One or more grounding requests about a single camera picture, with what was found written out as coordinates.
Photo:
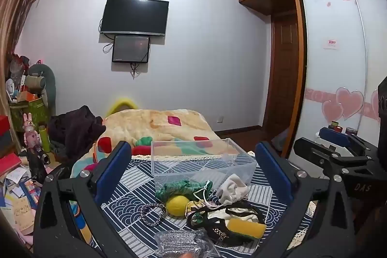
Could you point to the small white fan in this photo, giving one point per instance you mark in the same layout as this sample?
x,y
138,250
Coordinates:
x,y
9,87

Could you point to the yellow curved cushion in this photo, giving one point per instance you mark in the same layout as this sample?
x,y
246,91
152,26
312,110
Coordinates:
x,y
118,103

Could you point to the pile of papers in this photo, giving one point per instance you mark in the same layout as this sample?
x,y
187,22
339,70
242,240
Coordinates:
x,y
18,203

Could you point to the green patterned cloth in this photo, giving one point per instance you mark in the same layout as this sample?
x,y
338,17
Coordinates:
x,y
174,188

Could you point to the brown wooden door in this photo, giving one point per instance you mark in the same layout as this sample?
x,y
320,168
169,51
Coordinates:
x,y
284,73

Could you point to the white heart-print wardrobe door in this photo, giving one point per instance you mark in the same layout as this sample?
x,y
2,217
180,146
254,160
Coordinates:
x,y
332,73

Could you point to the grey-green plush toy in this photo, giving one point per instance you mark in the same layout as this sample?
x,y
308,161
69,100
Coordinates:
x,y
45,79

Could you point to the red box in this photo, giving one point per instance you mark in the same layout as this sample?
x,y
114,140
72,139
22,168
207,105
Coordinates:
x,y
3,125

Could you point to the yellow sponge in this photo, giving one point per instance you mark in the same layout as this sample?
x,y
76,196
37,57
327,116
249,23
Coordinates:
x,y
246,227

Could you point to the small black wall monitor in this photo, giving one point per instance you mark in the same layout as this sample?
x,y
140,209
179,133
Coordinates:
x,y
130,48

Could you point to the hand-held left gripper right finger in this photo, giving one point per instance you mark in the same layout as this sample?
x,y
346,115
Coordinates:
x,y
273,172

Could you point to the black handheld device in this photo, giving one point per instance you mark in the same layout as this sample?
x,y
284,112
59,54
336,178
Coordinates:
x,y
37,161

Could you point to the pink rabbit figure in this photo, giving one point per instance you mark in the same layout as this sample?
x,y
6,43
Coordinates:
x,y
29,132

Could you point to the red book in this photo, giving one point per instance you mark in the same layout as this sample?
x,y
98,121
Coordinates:
x,y
9,162

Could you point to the dark jar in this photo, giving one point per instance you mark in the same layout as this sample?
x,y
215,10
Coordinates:
x,y
351,131

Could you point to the black wall television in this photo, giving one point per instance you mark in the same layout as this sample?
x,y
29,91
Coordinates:
x,y
134,15

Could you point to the paper label with red print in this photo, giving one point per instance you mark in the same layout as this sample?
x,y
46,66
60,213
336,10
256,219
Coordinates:
x,y
331,44

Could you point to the white cloth pouch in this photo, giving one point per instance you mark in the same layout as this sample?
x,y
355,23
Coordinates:
x,y
232,190

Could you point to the colourful fleece blanket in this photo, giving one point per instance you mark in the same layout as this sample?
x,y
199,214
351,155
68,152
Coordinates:
x,y
145,125

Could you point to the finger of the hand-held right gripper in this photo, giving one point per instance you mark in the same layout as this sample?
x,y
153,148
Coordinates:
x,y
314,149
332,134

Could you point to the silver scouring pad packet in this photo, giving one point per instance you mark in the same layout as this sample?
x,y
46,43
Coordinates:
x,y
181,241

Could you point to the green bottle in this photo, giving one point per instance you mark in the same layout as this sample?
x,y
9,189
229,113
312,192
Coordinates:
x,y
44,138

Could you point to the yellow ball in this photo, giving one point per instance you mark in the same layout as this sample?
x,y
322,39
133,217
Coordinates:
x,y
177,206

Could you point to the striped brown curtain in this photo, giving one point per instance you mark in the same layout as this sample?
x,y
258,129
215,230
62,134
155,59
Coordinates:
x,y
16,4

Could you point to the blue patterned bed cover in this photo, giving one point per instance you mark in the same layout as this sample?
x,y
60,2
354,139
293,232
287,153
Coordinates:
x,y
136,200

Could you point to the green gift bag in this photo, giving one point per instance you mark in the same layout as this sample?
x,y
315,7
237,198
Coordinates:
x,y
36,110

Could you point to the clear plastic box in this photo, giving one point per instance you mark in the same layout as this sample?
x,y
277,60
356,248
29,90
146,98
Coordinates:
x,y
199,161

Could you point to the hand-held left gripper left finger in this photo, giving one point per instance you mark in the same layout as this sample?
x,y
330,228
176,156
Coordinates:
x,y
112,168

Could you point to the red-lidded jar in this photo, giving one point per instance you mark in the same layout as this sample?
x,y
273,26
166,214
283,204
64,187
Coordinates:
x,y
335,125

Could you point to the dark purple garment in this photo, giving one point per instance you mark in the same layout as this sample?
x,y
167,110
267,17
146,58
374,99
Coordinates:
x,y
75,128

